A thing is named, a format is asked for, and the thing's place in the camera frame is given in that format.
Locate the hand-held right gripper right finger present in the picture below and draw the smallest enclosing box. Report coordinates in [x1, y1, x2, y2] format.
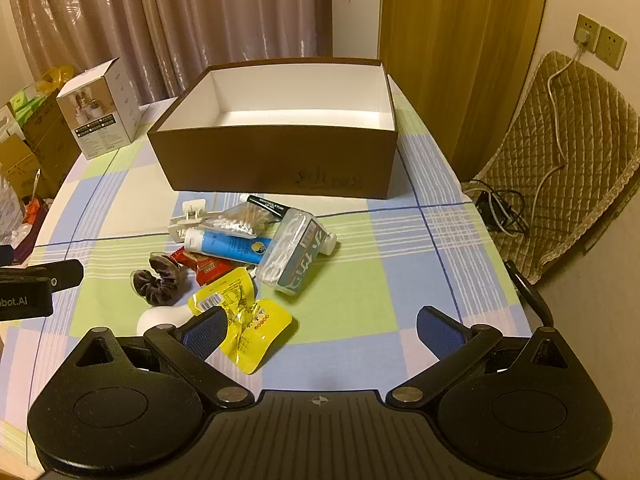
[387, 305, 576, 408]

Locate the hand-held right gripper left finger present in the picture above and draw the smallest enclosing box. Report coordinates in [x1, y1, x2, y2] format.
[65, 306, 256, 408]

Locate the yellow snack packet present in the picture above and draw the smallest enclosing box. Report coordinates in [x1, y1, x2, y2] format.
[187, 267, 294, 374]

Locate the white plastic spoon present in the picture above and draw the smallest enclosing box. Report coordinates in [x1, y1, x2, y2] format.
[136, 305, 193, 336]

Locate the brown velvet scrunchie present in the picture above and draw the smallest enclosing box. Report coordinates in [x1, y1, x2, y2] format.
[130, 251, 190, 307]

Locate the red candy packet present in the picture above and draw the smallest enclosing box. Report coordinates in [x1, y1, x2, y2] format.
[171, 251, 223, 286]

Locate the blue and white tube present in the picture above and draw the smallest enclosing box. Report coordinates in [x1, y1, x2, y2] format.
[184, 227, 275, 266]

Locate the cream hair clip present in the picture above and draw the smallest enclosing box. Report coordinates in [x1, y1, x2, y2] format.
[168, 200, 208, 243]

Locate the clear floss pick box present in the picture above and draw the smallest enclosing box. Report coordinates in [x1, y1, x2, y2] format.
[256, 212, 321, 297]

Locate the bag of cotton swabs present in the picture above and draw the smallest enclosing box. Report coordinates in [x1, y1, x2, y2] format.
[199, 203, 283, 237]

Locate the black cosmetic tube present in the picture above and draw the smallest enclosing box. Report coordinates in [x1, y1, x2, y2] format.
[239, 194, 293, 222]

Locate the brown cardboard box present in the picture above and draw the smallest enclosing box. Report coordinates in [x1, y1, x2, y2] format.
[146, 56, 399, 201]

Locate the clear plastic bag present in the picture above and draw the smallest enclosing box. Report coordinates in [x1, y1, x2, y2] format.
[0, 175, 26, 256]

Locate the brown cardboard carton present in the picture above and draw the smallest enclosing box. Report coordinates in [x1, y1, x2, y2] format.
[22, 90, 81, 181]
[0, 137, 46, 201]

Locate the checked tablecloth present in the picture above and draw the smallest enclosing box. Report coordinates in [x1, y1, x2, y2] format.
[0, 77, 538, 480]

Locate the black curved bar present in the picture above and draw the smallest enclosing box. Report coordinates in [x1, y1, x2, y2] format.
[505, 260, 553, 331]

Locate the green packet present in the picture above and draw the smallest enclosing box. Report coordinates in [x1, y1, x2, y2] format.
[10, 87, 43, 128]

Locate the white product box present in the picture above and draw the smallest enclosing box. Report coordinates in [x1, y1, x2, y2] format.
[56, 57, 143, 161]

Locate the yellow plastic bag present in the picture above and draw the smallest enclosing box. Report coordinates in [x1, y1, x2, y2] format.
[40, 65, 76, 96]

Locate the beige quilted cover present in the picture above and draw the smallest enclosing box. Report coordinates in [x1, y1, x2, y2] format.
[462, 51, 640, 281]

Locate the shiny beige curtain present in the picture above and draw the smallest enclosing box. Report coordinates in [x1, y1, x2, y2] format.
[5, 0, 333, 111]

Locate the wooden door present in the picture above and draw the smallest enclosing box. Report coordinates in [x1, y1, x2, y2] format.
[377, 0, 553, 183]

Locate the black adapter with cables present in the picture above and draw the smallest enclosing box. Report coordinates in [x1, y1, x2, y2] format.
[472, 187, 528, 236]

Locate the beige wall socket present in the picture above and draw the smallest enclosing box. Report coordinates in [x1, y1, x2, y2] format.
[597, 26, 627, 71]
[572, 14, 603, 53]

